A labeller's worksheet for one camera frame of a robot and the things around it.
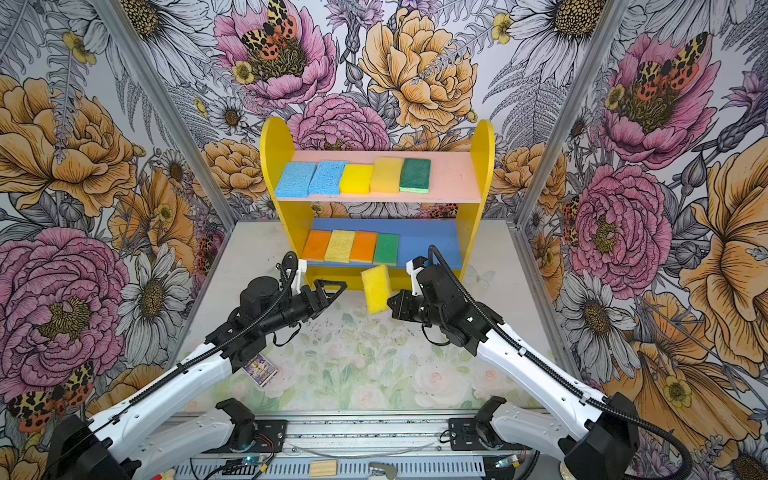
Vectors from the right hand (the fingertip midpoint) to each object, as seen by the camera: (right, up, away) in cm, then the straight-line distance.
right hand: (388, 312), depth 73 cm
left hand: (-11, +3, +1) cm, 12 cm away
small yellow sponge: (-3, +5, +4) cm, 7 cm away
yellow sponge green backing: (-1, +15, +23) cm, 28 cm away
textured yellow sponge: (-15, +16, +21) cm, 31 cm away
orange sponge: (-22, +16, +21) cm, 35 cm away
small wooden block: (-15, -35, -3) cm, 39 cm away
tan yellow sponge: (-8, +16, +21) cm, 27 cm away
